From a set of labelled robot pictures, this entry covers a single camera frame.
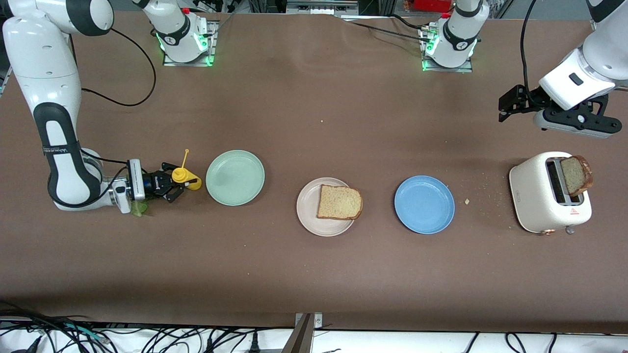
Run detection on red box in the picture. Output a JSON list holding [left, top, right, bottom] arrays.
[[411, 0, 454, 13]]

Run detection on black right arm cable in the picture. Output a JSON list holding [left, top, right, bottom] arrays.
[[80, 27, 157, 107]]

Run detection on yellow mustard squeeze bottle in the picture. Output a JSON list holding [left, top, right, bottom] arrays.
[[171, 149, 202, 191]]

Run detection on brown bread slice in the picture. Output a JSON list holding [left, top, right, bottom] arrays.
[[560, 155, 594, 198], [316, 184, 364, 221]]

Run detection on brown table cover sheet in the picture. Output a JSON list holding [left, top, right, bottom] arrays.
[[0, 9, 628, 335]]

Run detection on metal table frame bracket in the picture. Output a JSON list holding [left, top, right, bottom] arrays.
[[282, 312, 323, 353]]

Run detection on white two-slot toaster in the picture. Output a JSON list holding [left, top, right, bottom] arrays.
[[509, 151, 593, 236]]

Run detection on pale green plate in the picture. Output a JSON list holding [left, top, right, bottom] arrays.
[[206, 150, 265, 206]]

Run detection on teal cable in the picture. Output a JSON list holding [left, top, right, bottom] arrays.
[[61, 323, 106, 344]]

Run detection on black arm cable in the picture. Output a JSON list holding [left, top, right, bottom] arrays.
[[80, 27, 157, 107], [520, 0, 539, 101]]

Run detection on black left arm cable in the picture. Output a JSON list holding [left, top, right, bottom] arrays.
[[520, 0, 539, 101]]

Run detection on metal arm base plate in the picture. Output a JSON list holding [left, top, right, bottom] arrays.
[[421, 27, 474, 73], [162, 20, 217, 67]]

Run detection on beige plate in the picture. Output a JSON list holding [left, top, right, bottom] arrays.
[[296, 177, 358, 237]]

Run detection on blue plate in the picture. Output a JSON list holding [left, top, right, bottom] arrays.
[[394, 176, 455, 235]]

